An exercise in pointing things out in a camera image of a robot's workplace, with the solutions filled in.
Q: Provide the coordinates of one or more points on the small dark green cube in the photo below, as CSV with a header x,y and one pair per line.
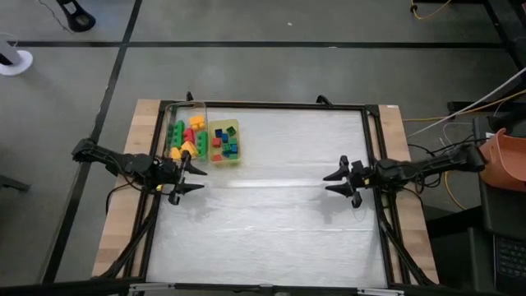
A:
x,y
231,130

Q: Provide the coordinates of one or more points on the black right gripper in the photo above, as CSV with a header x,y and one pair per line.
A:
x,y
361,177

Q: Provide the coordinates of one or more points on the black stand base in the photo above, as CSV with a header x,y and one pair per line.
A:
x,y
78,18

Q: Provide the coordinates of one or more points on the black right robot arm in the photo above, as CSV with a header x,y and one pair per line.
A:
x,y
423,166

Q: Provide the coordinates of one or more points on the black tripod leg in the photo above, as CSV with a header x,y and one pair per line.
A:
x,y
499,24

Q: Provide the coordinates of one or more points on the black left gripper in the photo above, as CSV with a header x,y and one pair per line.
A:
x,y
174,177

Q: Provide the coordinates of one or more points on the yellow translucent plastic bin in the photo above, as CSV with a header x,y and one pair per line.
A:
x,y
224,123

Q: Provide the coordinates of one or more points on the clear plastic bin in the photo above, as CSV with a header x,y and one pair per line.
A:
x,y
183,111

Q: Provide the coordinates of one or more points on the orange plastic bucket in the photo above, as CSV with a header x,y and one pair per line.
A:
x,y
503,162

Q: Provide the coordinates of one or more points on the white round stand base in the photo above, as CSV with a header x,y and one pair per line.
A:
x,y
18,63

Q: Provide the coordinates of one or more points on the orange building block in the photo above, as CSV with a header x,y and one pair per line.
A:
x,y
175,153
197,122
190,147

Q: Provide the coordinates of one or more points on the black keyboard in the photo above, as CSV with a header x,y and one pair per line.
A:
x,y
511,263

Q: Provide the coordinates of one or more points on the black metal table frame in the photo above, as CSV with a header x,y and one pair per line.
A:
x,y
287,105

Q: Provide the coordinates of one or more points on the long green building block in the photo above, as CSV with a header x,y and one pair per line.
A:
x,y
177,133
201,144

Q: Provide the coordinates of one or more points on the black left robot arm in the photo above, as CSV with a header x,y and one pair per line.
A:
x,y
131,164

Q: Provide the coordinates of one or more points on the red two-stud building block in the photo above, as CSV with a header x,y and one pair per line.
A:
x,y
189,135

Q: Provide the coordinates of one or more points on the small red cube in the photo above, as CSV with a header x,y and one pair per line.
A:
x,y
216,142
217,157

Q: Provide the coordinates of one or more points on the grey metal foot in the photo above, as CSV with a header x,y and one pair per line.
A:
x,y
14,183

